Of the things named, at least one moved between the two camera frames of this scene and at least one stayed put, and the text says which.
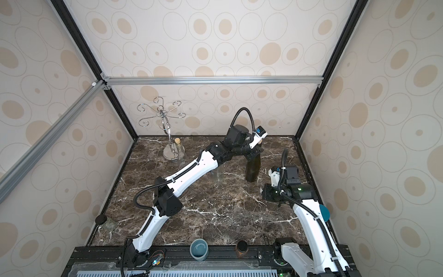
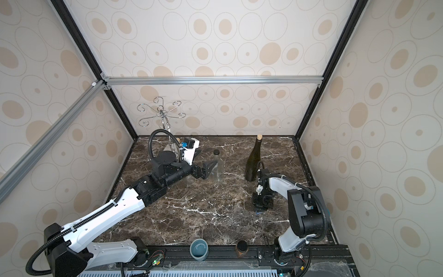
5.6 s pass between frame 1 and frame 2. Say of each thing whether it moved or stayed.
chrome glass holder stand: stayed
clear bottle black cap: stayed
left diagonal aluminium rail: stayed
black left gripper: moved
